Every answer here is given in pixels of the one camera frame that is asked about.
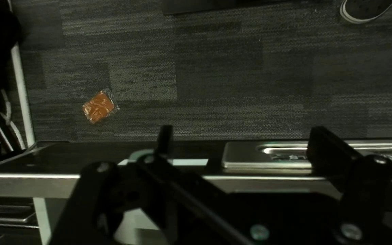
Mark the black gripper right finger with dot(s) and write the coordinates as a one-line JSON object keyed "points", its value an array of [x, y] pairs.
{"points": [[365, 185]]}

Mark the orange packet on floor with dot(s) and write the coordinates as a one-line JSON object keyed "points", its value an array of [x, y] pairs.
{"points": [[100, 106]]}

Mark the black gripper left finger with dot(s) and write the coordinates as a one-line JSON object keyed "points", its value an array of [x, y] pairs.
{"points": [[187, 208]]}

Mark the open black metal drawer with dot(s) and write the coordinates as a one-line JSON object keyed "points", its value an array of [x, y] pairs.
{"points": [[273, 184]]}

